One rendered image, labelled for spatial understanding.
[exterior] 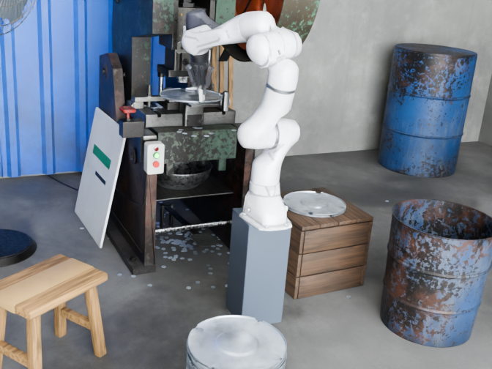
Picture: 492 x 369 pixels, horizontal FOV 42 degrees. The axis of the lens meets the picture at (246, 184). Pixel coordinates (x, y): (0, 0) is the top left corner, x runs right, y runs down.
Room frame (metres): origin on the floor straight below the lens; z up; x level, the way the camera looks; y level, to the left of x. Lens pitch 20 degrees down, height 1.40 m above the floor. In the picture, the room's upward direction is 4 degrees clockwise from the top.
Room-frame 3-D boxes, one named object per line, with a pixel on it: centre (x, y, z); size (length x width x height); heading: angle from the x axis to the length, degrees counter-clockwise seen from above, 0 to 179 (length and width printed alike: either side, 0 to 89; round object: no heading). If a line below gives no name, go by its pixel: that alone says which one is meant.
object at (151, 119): (3.01, 0.34, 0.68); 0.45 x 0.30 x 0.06; 118
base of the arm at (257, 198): (2.29, -0.09, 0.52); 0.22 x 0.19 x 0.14; 23
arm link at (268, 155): (2.35, -0.10, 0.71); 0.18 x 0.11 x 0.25; 121
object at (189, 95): (2.90, 0.28, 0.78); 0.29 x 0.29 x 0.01
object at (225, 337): (1.60, -0.01, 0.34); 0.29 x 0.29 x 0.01
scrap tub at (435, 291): (2.37, -0.81, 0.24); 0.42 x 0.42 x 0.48
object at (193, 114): (2.86, 0.26, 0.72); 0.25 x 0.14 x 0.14; 28
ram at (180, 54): (2.98, 0.32, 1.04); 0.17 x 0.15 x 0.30; 28
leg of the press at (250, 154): (3.26, 0.17, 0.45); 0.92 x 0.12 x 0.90; 28
